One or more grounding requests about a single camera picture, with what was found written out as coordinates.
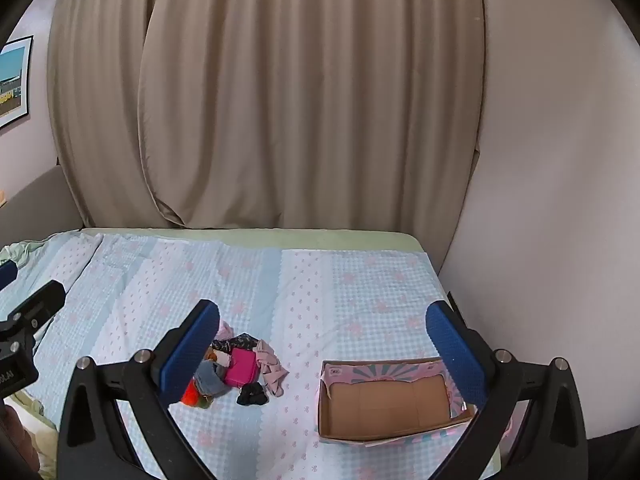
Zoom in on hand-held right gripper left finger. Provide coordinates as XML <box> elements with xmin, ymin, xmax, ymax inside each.
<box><xmin>56</xmin><ymin>300</ymin><xmax>221</xmax><ymax>480</ymax></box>

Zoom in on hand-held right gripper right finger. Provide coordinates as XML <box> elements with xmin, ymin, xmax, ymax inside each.
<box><xmin>425</xmin><ymin>301</ymin><xmax>589</xmax><ymax>480</ymax></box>

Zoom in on grey blue denim item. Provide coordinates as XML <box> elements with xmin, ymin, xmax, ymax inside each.
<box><xmin>194</xmin><ymin>360</ymin><xmax>228</xmax><ymax>400</ymax></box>

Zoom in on black plastic bag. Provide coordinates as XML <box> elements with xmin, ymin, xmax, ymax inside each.
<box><xmin>211</xmin><ymin>333</ymin><xmax>259</xmax><ymax>356</ymax></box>

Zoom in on magenta pouch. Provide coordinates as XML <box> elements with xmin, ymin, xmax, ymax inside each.
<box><xmin>223</xmin><ymin>349</ymin><xmax>262</xmax><ymax>388</ymax></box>

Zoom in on printed cardboard box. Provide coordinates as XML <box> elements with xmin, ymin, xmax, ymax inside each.
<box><xmin>317</xmin><ymin>356</ymin><xmax>476</xmax><ymax>447</ymax></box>

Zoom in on person's left hand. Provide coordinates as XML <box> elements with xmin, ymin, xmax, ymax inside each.
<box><xmin>0</xmin><ymin>402</ymin><xmax>40</xmax><ymax>476</ymax></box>

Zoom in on grey upholstered headboard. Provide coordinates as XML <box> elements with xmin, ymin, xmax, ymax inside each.
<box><xmin>0</xmin><ymin>166</ymin><xmax>87</xmax><ymax>253</ymax></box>

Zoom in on pale crumpled cloth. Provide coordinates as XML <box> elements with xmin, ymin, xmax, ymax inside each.
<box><xmin>10</xmin><ymin>392</ymin><xmax>59</xmax><ymax>478</ymax></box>

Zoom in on black scrunchie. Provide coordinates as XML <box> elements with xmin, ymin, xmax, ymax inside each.
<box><xmin>236</xmin><ymin>382</ymin><xmax>269</xmax><ymax>407</ymax></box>

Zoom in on dusty pink cloth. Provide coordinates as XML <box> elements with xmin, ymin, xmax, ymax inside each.
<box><xmin>254</xmin><ymin>339</ymin><xmax>291</xmax><ymax>396</ymax></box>

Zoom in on blue checked floral blanket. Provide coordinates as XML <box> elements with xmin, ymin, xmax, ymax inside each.
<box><xmin>0</xmin><ymin>232</ymin><xmax>475</xmax><ymax>480</ymax></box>

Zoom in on light green bed sheet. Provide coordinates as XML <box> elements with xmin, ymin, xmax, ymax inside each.
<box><xmin>0</xmin><ymin>227</ymin><xmax>441</xmax><ymax>278</ymax></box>

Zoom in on narrow beige curtain panel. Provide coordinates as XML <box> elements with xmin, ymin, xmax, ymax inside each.
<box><xmin>46</xmin><ymin>0</ymin><xmax>173</xmax><ymax>231</ymax></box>

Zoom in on wide beige curtain panel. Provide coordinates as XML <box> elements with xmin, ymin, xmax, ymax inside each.
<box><xmin>137</xmin><ymin>0</ymin><xmax>487</xmax><ymax>232</ymax></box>

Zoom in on framed wall picture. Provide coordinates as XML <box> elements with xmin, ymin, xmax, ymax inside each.
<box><xmin>0</xmin><ymin>35</ymin><xmax>34</xmax><ymax>132</ymax></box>

